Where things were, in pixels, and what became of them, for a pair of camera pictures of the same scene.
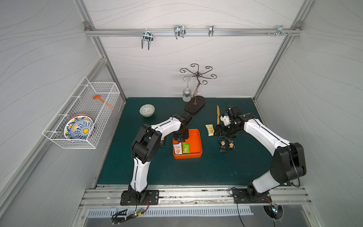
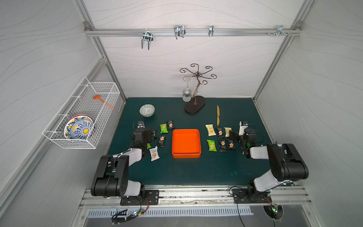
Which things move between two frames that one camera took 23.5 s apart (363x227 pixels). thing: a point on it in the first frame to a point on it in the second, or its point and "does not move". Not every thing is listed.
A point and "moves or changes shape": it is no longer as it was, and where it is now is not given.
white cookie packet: [177, 148] moves or changes shape
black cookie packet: [222, 146] does not move
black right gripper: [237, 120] to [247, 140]
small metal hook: [211, 31] does not move
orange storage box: [195, 140] does not move
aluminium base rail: [177, 196] does not move
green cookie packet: [185, 147] to [211, 145]
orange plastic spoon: [98, 97] does not move
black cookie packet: [162, 143] does not move
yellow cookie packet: [210, 129] does not move
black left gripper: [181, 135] to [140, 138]
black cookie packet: [231, 144] does not move
